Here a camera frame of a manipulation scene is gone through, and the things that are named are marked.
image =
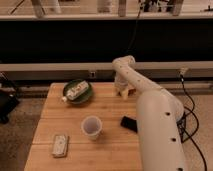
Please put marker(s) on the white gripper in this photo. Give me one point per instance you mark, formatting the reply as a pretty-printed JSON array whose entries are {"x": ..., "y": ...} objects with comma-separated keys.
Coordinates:
[{"x": 121, "y": 85}]

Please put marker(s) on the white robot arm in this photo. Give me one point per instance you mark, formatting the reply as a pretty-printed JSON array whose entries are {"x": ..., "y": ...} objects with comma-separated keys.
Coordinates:
[{"x": 157, "y": 114}]

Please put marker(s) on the black rectangular block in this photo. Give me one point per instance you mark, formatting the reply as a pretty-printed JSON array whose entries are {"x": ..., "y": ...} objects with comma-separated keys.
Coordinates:
[{"x": 129, "y": 123}]

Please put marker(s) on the green bowl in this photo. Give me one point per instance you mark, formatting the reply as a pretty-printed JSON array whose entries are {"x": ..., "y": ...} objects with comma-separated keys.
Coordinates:
[{"x": 86, "y": 96}]

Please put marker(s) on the grey white sponge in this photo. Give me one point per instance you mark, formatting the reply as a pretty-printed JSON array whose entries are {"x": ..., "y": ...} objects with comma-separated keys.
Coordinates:
[{"x": 60, "y": 146}]

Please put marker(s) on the black object at left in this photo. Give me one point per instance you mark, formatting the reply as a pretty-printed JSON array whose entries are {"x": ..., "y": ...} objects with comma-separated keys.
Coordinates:
[{"x": 8, "y": 101}]

